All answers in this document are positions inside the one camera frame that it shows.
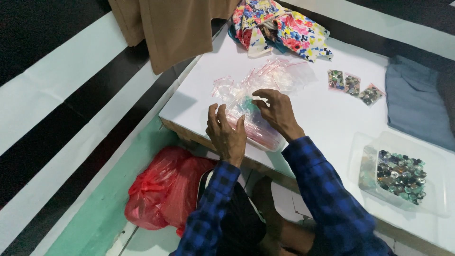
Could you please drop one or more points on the person's right hand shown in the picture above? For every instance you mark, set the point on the person's right hand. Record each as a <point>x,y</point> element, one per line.
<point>280,115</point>

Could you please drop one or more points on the person's left hand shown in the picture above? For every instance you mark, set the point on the person's left hand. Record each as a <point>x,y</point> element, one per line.
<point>227,140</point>

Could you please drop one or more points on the clear pack of zip bags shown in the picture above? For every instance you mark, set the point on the clear pack of zip bags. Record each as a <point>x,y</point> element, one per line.
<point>265,133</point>

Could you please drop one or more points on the small teal green item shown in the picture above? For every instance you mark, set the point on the small teal green item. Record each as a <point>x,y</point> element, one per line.
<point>248,105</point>

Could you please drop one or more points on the pile of loose zip bags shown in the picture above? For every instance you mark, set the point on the pile of loose zip bags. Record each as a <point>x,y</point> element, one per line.
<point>273,76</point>

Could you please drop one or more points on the white low wooden table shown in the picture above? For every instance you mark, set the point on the white low wooden table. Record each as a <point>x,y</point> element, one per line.
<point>330,124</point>

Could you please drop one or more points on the small bag of mixed buttons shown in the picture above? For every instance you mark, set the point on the small bag of mixed buttons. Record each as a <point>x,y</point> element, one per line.
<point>352,85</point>
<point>370,95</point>
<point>336,79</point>

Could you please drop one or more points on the colourful floral cloth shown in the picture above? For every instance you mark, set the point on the colourful floral cloth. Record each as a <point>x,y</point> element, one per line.
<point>298,33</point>

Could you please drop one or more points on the person's black shorts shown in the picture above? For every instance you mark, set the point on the person's black shorts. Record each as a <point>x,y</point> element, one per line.
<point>241,224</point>

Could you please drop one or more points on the red plastic bag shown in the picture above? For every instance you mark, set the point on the red plastic bag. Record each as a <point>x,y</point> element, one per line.
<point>160,192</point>

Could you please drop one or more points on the person's bare leg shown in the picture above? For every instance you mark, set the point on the person's bare leg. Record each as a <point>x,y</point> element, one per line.
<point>273,220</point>

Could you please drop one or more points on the brown hanging cloth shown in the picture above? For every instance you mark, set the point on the brown hanging cloth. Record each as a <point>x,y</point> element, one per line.
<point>174,28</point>

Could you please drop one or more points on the heap of loose buttons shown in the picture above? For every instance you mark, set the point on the heap of loose buttons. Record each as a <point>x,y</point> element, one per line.
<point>401,176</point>

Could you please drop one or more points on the grey blue folded cloth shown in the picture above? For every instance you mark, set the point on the grey blue folded cloth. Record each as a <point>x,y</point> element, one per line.
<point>416,103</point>

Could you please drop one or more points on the clear plastic container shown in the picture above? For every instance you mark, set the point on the clear plastic container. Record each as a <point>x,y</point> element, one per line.
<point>435,167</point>

